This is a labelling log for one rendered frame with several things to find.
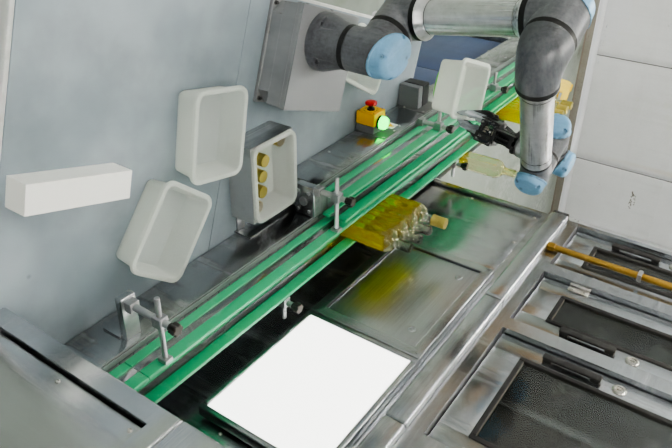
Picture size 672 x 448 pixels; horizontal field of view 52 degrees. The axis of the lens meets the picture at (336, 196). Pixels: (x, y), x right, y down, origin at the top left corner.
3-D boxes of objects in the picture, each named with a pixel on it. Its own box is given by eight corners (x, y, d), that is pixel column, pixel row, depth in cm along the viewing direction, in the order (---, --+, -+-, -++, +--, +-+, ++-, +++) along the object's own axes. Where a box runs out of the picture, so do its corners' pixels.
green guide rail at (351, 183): (322, 192, 194) (345, 201, 190) (322, 189, 193) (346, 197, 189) (541, 44, 319) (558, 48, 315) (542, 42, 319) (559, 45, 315)
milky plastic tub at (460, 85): (436, 51, 193) (465, 57, 188) (466, 59, 211) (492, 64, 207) (423, 112, 196) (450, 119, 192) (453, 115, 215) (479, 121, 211)
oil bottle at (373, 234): (329, 232, 205) (390, 255, 194) (329, 215, 202) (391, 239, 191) (340, 224, 209) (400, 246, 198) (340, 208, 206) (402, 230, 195)
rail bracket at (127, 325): (104, 335, 153) (175, 377, 142) (92, 274, 145) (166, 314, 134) (121, 323, 156) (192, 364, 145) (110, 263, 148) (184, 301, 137)
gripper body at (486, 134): (480, 114, 191) (519, 131, 186) (491, 113, 198) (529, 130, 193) (470, 139, 194) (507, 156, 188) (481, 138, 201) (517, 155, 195)
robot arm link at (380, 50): (335, 46, 165) (383, 58, 159) (363, 10, 170) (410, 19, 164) (347, 81, 174) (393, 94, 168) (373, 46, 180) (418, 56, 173)
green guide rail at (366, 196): (322, 215, 197) (345, 223, 193) (322, 212, 197) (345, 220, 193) (539, 60, 323) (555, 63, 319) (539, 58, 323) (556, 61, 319)
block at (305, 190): (293, 212, 197) (312, 219, 194) (292, 183, 192) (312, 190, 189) (300, 207, 200) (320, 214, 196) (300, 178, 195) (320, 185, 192)
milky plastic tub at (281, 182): (232, 217, 184) (257, 227, 180) (227, 141, 173) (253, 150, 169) (273, 191, 197) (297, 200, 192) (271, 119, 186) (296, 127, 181)
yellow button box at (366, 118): (354, 129, 225) (373, 135, 221) (355, 108, 221) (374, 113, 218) (365, 122, 230) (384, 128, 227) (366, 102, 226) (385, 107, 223)
